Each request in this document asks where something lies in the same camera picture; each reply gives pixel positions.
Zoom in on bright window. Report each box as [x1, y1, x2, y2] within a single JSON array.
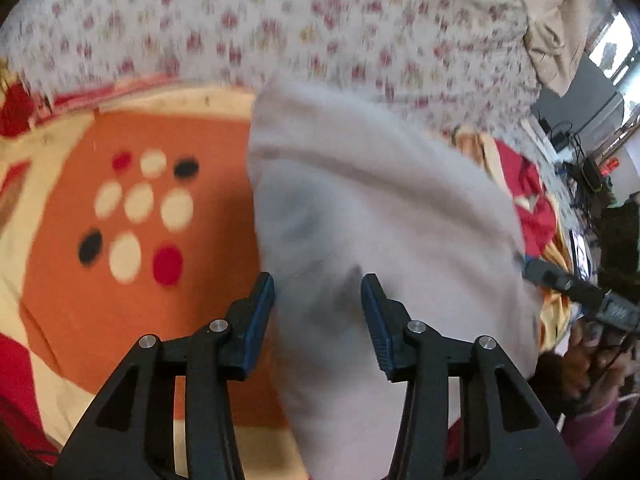
[[587, 12, 633, 78]]

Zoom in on floral bed sheet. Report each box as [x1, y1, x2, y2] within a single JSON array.
[[0, 0, 547, 136]]

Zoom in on dark phone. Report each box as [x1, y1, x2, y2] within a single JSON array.
[[569, 229, 595, 282]]

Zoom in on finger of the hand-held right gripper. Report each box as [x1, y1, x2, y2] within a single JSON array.
[[521, 256, 603, 311]]

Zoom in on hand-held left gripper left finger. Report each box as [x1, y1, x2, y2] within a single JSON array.
[[52, 271, 276, 480]]

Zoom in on tan cloth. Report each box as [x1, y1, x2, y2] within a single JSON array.
[[522, 0, 608, 97]]

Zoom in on red orange printed blanket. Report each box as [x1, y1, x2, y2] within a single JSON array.
[[0, 60, 576, 480]]

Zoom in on dark grey panel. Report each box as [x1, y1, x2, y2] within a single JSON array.
[[532, 52, 626, 147]]

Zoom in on black cables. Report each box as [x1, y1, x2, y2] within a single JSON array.
[[539, 119, 601, 196]]

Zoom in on person's right hand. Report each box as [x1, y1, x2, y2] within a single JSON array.
[[562, 317, 633, 413]]

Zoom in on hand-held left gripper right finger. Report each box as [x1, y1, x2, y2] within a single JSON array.
[[360, 273, 581, 480]]

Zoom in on black bulky object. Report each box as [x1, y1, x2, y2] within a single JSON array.
[[596, 194, 640, 292]]

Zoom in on beige garment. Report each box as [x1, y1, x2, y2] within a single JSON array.
[[247, 72, 547, 480]]

